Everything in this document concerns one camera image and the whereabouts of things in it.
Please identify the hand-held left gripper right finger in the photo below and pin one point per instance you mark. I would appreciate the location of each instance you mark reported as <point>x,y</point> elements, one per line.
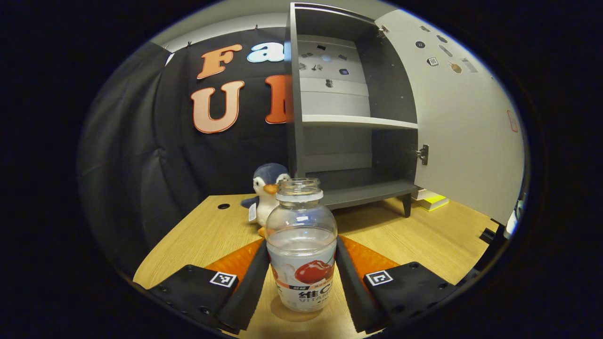
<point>351,292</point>

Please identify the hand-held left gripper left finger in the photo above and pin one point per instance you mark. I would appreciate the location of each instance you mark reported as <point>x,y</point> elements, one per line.
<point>249,292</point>

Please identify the clear plastic bottle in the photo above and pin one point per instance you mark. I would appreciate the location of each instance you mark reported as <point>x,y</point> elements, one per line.
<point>301,245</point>

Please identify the grey cabinet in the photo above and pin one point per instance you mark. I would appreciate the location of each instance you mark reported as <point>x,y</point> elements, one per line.
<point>294,141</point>

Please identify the white cabinet door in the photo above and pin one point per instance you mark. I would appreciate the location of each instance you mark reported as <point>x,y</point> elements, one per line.
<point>461,141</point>

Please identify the metal door hinge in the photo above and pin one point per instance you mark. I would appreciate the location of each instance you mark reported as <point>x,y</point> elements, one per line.
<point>423,154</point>
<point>380,32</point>

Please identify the light cabinet shelf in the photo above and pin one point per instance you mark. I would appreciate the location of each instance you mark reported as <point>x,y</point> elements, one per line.
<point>358,121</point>

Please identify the plush penguin toy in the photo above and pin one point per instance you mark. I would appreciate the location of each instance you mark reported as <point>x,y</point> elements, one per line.
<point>266,197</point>

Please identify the yellow book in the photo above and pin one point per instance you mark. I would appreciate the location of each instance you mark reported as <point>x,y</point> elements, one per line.
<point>435,202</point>

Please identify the black stand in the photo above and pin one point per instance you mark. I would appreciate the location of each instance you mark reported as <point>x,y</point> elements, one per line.
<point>490,234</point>

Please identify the black backdrop cloth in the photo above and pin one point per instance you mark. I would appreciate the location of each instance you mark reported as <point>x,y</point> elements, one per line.
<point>141,165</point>

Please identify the white flat object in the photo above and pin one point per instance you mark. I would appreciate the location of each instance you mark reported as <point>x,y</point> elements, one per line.
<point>512,223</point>

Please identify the row of backdrop clips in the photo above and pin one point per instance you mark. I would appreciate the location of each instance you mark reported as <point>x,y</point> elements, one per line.
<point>188,44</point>

